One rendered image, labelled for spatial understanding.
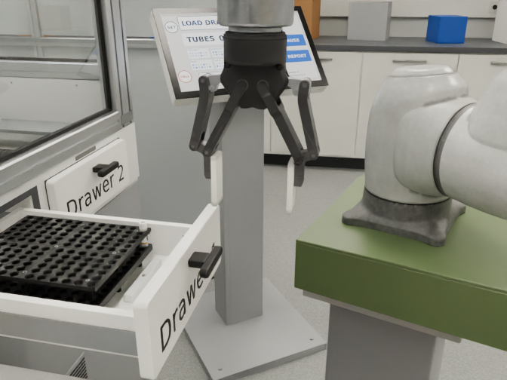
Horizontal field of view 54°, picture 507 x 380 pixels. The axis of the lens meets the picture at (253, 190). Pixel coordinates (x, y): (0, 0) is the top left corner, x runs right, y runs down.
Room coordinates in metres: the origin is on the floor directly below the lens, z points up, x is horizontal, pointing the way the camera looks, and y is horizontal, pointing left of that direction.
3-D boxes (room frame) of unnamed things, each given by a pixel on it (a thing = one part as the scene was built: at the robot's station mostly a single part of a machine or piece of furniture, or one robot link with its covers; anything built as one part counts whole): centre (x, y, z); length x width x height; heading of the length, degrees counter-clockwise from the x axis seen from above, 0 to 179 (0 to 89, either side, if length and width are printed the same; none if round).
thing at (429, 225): (0.85, -0.29, 0.89); 0.22 x 0.18 x 0.06; 147
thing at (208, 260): (0.60, 0.07, 0.91); 0.07 x 0.04 x 0.01; 167
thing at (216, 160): (0.62, 0.05, 1.02); 0.03 x 0.01 x 0.07; 168
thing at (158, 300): (0.60, 0.10, 0.87); 0.29 x 0.02 x 0.11; 167
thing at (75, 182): (0.98, 0.34, 0.87); 0.29 x 0.02 x 0.11; 167
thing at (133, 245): (0.63, 0.19, 0.90); 0.18 x 0.02 x 0.01; 167
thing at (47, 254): (0.65, 0.29, 0.87); 0.22 x 0.18 x 0.06; 77
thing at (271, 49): (0.61, 0.00, 1.16); 0.08 x 0.07 x 0.09; 78
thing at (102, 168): (0.97, 0.31, 0.91); 0.07 x 0.04 x 0.01; 167
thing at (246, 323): (1.63, 0.04, 0.51); 0.50 x 0.45 x 1.02; 25
